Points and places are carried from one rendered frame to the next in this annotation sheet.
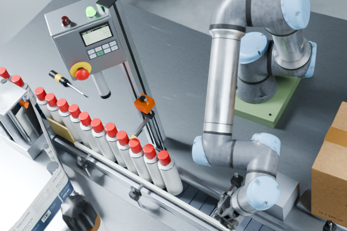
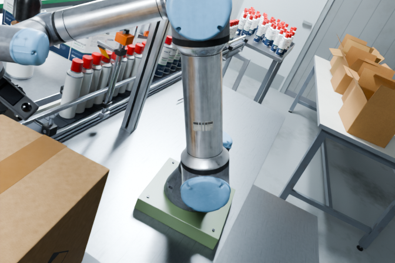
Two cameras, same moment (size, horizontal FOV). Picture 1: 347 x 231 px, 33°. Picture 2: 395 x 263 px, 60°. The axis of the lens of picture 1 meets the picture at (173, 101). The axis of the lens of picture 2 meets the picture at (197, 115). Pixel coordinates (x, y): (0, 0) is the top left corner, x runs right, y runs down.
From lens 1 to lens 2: 153 cm
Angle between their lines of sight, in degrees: 48
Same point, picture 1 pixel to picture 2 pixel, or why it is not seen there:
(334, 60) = not seen: outside the picture
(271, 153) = (9, 33)
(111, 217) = (50, 82)
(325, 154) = (18, 128)
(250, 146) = (27, 25)
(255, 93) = (171, 177)
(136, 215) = (46, 92)
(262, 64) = not seen: hidden behind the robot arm
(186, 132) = (136, 145)
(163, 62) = not seen: hidden behind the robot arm
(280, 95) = (175, 210)
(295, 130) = (129, 226)
